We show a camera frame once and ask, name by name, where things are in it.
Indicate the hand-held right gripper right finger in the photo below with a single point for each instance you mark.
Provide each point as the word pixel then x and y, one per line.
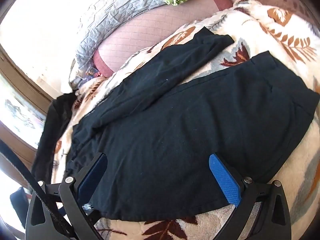
pixel 225 180

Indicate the wooden window frame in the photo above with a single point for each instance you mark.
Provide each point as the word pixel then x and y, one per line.
pixel 25 85

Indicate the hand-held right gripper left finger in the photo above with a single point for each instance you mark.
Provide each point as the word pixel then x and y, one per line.
pixel 91 180

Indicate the leaf-print fleece blanket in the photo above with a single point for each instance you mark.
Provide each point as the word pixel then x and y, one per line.
pixel 287 42

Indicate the pink checked pillow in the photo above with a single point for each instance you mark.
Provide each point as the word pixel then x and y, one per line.
pixel 140 30

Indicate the grey quilted blanket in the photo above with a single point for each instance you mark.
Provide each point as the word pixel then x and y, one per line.
pixel 112 12

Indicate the dark cloth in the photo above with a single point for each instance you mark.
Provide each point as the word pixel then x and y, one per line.
pixel 50 130

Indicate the black pants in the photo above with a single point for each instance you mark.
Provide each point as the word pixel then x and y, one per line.
pixel 175 130

